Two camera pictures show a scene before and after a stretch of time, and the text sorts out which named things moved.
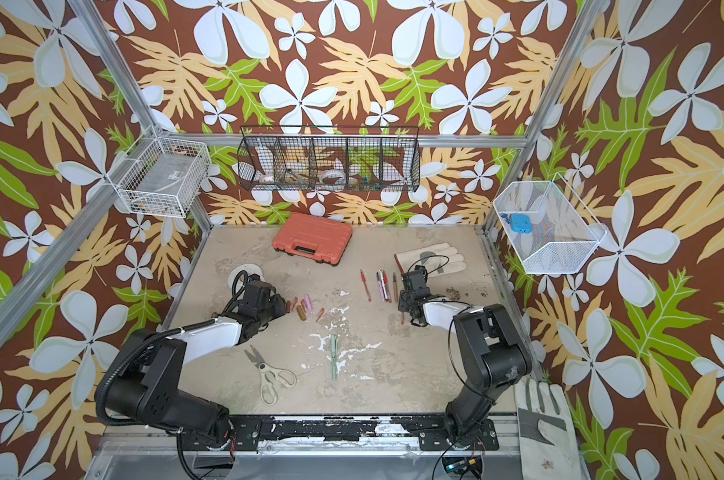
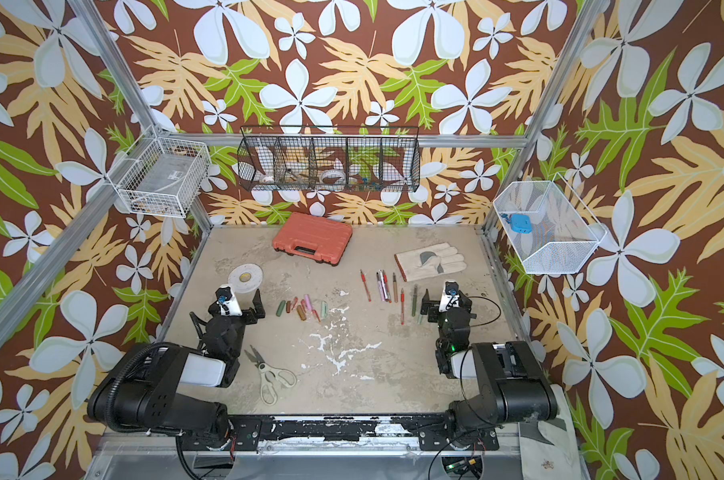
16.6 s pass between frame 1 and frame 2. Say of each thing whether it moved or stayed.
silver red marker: stayed
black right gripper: moved
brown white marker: stayed
